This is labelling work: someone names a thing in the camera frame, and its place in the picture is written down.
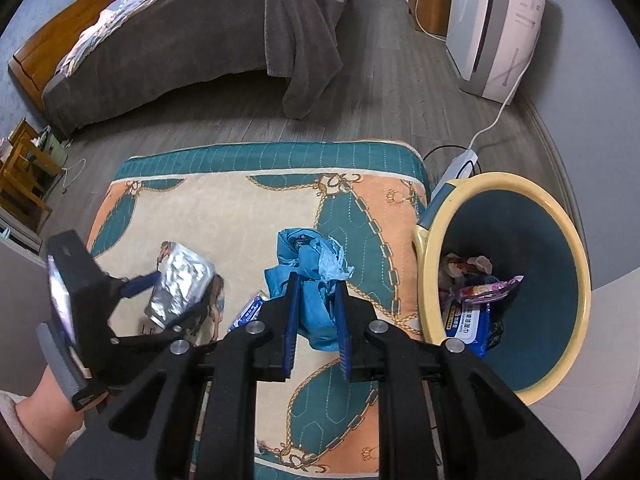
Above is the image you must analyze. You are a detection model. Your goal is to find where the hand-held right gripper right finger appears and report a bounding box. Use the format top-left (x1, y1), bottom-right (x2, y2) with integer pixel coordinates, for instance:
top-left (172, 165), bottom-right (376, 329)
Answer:
top-left (334, 282), bottom-right (582, 480)

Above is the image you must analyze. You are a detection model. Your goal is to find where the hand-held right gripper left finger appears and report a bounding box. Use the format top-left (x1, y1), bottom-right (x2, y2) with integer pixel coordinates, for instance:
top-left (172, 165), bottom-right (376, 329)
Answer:
top-left (52, 272), bottom-right (302, 480)

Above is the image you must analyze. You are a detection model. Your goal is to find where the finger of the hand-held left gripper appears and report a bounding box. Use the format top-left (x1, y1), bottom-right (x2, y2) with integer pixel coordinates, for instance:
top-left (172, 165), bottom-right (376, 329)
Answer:
top-left (119, 270), bottom-right (162, 299)
top-left (107, 300), bottom-right (212, 357)

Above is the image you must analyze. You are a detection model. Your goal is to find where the silver foil bag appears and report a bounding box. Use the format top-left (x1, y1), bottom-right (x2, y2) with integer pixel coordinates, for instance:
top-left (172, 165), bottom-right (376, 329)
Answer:
top-left (144, 241), bottom-right (226, 342)

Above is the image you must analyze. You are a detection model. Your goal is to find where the blue plastic bag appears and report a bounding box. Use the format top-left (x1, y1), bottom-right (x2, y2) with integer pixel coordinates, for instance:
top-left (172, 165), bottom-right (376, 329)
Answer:
top-left (263, 228), bottom-right (356, 352)

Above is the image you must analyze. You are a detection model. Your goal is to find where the yellow rimmed teal trash bin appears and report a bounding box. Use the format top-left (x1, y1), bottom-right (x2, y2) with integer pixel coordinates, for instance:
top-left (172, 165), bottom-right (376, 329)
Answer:
top-left (411, 172), bottom-right (592, 407)

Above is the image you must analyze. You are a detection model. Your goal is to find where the person's left forearm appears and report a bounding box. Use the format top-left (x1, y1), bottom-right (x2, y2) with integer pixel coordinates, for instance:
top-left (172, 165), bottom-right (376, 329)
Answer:
top-left (0, 360), bottom-right (103, 480)

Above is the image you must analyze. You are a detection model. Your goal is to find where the blue white striped packet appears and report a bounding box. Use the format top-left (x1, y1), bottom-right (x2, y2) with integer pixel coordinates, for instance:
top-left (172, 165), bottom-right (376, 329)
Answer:
top-left (226, 291), bottom-right (268, 335)

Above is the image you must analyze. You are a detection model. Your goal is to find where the patterned teal orange quilted mat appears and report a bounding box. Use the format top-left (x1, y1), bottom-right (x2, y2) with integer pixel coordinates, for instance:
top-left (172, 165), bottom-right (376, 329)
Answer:
top-left (85, 141), bottom-right (433, 480)

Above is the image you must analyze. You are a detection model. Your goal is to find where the blue white wipes packet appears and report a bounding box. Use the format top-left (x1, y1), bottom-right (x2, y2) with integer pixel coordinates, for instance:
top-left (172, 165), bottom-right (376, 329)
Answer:
top-left (441, 300), bottom-right (495, 358)

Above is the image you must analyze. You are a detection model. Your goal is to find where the crumpled white red wrapper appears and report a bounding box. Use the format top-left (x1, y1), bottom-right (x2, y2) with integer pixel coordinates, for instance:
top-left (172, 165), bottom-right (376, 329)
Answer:
top-left (444, 253), bottom-right (494, 278)

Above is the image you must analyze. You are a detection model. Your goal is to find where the wooden chair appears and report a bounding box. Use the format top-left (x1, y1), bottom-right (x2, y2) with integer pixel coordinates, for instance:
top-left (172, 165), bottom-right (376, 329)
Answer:
top-left (0, 118), bottom-right (67, 242)

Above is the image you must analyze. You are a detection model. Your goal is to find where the purple snack wrapper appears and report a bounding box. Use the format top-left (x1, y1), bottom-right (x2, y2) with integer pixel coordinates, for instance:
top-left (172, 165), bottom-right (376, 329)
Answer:
top-left (461, 275), bottom-right (525, 305)

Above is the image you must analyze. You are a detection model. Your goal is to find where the white power strip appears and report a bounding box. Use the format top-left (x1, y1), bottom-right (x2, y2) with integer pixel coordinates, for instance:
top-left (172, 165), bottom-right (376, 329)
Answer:
top-left (429, 150), bottom-right (479, 202)

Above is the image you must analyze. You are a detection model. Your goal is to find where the bed with brown cover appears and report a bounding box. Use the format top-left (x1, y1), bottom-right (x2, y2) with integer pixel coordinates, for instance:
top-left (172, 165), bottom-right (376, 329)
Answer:
top-left (41, 0), bottom-right (360, 138)

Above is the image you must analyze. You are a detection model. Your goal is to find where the white air purifier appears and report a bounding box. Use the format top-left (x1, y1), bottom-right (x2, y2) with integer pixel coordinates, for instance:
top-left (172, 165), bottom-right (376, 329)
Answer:
top-left (445, 0), bottom-right (549, 104)

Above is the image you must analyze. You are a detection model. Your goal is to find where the black cable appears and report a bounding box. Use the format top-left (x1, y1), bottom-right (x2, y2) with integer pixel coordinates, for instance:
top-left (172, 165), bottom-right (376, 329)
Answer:
top-left (421, 144), bottom-right (472, 167)

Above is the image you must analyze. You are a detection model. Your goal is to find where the wooden bed frame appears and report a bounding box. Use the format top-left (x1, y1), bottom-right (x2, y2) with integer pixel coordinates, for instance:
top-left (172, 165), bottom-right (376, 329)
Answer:
top-left (7, 0), bottom-right (153, 113)

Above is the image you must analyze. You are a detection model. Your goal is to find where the white purifier power cable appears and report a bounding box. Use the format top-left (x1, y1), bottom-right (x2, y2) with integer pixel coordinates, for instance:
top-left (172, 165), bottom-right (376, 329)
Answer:
top-left (467, 47), bottom-right (540, 154)

